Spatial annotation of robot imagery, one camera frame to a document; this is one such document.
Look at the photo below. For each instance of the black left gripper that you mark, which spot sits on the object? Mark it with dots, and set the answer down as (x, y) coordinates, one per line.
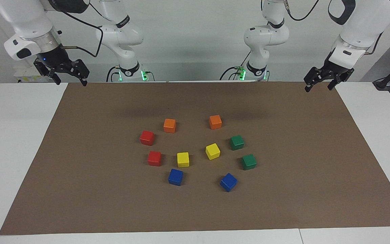
(335, 70)

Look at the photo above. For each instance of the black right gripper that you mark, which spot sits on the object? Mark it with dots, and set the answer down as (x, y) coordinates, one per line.
(52, 57)

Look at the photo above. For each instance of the red wooden block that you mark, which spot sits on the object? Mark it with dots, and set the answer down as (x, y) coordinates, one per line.
(154, 158)
(147, 138)

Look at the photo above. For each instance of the green wooden block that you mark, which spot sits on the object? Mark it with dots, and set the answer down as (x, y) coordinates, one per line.
(237, 142)
(248, 162)

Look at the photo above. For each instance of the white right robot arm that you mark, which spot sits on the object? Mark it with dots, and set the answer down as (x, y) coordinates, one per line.
(29, 20)

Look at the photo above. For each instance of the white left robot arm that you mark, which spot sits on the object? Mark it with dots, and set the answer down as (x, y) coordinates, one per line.
(269, 34)

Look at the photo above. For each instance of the brown table mat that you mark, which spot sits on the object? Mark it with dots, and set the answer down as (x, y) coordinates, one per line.
(80, 186)

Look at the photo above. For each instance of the orange wooden block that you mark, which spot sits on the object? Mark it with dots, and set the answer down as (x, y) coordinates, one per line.
(215, 122)
(169, 125)

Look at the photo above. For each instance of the yellow wooden block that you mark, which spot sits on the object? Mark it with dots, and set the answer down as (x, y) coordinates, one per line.
(212, 151)
(182, 160)

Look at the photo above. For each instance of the blue wooden block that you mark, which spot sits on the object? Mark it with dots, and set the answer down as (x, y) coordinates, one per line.
(175, 177)
(228, 182)

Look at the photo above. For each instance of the white wall socket box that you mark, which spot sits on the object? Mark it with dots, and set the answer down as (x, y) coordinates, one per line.
(24, 73)

